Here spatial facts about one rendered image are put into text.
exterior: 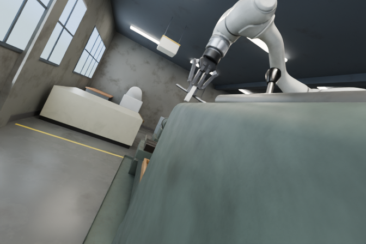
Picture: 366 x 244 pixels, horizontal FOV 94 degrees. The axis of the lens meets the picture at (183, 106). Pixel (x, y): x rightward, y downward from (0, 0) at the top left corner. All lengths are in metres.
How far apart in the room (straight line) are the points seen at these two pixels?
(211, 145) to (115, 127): 4.14
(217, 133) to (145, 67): 8.19
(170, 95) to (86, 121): 4.97
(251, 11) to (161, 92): 7.84
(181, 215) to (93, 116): 4.15
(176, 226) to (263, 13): 0.58
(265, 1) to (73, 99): 4.07
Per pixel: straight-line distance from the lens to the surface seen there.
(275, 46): 0.74
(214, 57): 0.72
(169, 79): 8.45
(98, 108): 4.25
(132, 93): 7.41
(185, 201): 0.18
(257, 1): 0.63
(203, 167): 0.16
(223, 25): 0.75
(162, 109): 8.39
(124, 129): 4.28
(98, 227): 1.13
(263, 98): 0.19
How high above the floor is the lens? 1.22
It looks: 3 degrees up
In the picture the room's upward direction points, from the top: 24 degrees clockwise
